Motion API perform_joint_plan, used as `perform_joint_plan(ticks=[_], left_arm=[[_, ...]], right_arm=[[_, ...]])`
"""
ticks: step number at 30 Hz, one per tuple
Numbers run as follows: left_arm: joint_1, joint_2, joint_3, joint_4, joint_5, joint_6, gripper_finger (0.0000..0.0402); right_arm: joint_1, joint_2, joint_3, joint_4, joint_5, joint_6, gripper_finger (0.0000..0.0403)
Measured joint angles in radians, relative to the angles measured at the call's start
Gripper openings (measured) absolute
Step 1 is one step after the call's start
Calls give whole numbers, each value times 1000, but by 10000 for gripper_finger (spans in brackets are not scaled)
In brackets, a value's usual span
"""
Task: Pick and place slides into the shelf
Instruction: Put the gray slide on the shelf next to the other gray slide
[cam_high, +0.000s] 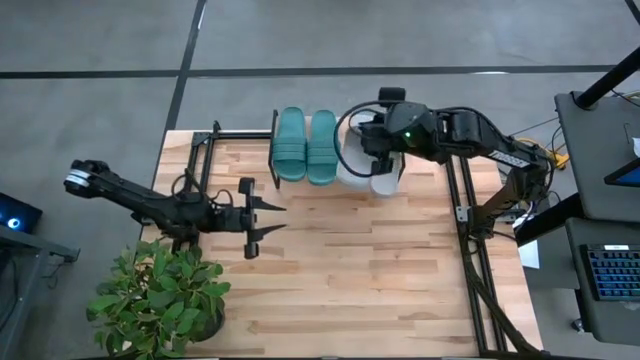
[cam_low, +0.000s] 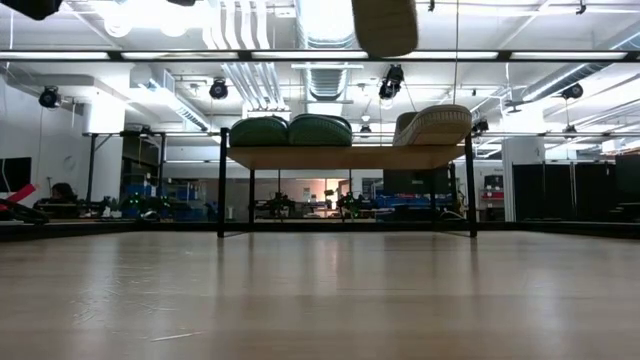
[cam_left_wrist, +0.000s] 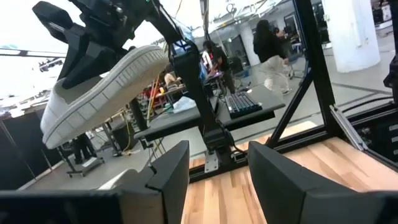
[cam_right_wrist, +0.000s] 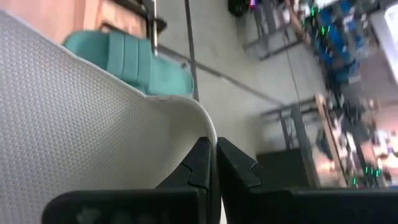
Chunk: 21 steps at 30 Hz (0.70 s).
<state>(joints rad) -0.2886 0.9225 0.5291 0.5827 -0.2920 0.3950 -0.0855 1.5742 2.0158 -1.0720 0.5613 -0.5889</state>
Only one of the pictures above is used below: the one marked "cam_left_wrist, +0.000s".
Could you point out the white plastic bag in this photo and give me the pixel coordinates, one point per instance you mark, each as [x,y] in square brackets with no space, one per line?
[183,104]

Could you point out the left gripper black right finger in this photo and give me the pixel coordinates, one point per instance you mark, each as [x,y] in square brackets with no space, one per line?
[311,208]

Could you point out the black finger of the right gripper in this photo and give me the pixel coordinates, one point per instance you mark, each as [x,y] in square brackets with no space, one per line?
[84,53]

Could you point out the orange stick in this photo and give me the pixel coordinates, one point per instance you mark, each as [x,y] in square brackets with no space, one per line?
[154,96]

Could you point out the grey workstation desk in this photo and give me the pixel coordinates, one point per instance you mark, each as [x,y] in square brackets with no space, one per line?
[174,119]

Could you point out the grey slide sandal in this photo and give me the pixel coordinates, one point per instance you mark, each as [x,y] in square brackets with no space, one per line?
[102,96]

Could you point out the white pillar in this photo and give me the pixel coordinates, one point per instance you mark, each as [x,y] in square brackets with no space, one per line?
[351,31]

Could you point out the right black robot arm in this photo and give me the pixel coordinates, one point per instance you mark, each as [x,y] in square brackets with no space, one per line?
[192,77]

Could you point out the black control box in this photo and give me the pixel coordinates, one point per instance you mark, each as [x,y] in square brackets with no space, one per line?
[379,133]

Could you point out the silver mounting plate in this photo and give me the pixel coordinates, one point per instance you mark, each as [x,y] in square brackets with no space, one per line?
[211,161]

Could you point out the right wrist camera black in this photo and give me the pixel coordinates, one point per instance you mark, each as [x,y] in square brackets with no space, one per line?
[51,20]

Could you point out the black aluminium rig frame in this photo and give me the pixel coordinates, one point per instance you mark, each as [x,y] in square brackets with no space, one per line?
[311,46]

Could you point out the grey keyboard desk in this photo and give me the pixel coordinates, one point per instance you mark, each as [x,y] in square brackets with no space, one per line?
[270,105]

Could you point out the backlit rainbow keyboard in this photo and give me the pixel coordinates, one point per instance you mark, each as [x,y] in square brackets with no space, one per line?
[242,104]

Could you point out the silver aluminium rail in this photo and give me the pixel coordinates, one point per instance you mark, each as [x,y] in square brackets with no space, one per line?
[348,127]

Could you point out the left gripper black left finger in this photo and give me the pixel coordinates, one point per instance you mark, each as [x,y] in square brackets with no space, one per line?
[93,208]

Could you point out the black partition panels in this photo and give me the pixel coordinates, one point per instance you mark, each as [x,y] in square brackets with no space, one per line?
[18,149]

